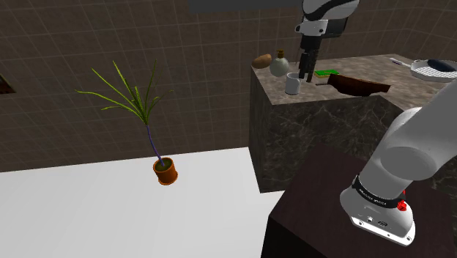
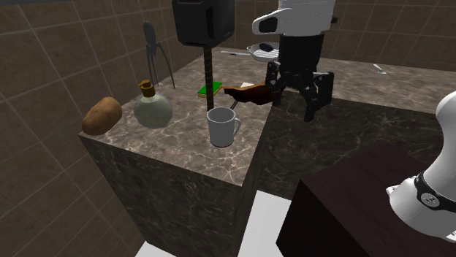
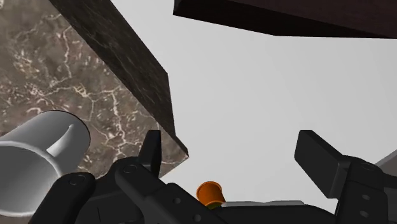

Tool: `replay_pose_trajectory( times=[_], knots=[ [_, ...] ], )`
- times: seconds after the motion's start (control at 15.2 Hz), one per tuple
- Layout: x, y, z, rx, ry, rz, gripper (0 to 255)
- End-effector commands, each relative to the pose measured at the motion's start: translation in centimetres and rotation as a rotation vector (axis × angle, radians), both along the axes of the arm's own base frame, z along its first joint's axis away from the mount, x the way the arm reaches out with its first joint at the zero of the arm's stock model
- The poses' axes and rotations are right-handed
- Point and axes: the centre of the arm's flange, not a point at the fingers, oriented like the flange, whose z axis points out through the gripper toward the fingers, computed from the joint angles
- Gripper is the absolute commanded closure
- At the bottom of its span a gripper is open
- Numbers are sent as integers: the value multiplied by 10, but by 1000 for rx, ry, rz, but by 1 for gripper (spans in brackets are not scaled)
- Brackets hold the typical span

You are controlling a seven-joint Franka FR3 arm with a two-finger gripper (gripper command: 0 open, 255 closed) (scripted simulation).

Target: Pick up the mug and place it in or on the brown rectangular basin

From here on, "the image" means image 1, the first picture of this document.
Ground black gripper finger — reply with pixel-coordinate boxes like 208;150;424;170
306;50;319;84
297;53;309;80

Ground white frying pan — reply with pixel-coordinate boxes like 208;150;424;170
389;56;457;84

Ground dark brown wooden tray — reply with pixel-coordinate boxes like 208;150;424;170
315;73;392;97

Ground dark maroon robot stand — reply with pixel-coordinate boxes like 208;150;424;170
260;142;457;258

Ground green sponge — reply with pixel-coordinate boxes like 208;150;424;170
313;69;341;78

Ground white mug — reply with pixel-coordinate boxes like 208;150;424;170
284;72;303;96

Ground green plant in orange pot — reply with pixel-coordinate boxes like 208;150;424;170
75;59;179;186

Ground brown potato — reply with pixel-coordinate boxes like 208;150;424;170
251;53;273;70

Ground pale green soap dispenser bottle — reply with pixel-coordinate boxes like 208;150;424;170
269;49;291;78

